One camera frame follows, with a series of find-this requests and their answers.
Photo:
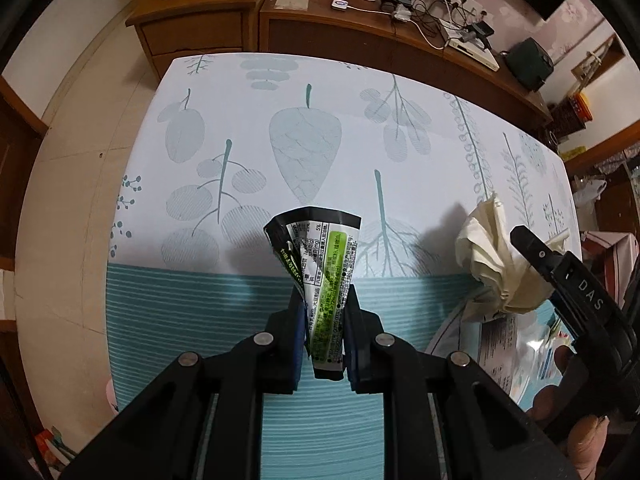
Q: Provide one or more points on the small white square gadget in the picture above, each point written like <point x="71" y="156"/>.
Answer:
<point x="340" y="4"/>

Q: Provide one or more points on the person's right hand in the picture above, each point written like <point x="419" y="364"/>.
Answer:
<point x="585" y="450"/>

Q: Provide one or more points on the dark green speaker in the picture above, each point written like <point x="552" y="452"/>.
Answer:
<point x="530" y="65"/>

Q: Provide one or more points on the white napkin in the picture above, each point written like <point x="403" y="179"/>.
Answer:
<point x="490" y="250"/>

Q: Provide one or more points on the small wooden cabinet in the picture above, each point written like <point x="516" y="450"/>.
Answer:
<point x="200" y="35"/>

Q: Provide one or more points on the clear plastic bag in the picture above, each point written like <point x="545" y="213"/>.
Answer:
<point x="500" y="355"/>

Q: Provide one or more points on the black green snack wrapper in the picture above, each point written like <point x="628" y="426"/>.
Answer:
<point x="325" y="270"/>

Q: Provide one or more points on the pink covered table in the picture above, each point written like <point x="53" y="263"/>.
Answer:
<point x="617" y="250"/>

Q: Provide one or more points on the white paper sheet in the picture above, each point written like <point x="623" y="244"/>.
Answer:
<point x="292" y="1"/>

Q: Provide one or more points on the white set-top box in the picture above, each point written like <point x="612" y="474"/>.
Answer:
<point x="472" y="50"/>

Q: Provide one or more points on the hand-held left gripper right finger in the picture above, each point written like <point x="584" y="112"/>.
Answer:
<point x="350" y="355"/>

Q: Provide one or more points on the long wooden sideboard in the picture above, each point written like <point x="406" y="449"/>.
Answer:
<point x="350" y="35"/>

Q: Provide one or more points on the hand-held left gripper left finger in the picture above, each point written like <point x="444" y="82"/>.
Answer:
<point x="300" y="347"/>

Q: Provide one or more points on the leaf-print tablecloth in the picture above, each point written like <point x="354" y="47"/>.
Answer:
<point x="350" y="170"/>

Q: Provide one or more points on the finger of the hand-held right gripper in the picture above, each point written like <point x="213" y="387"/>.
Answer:
<point x="535" y="252"/>

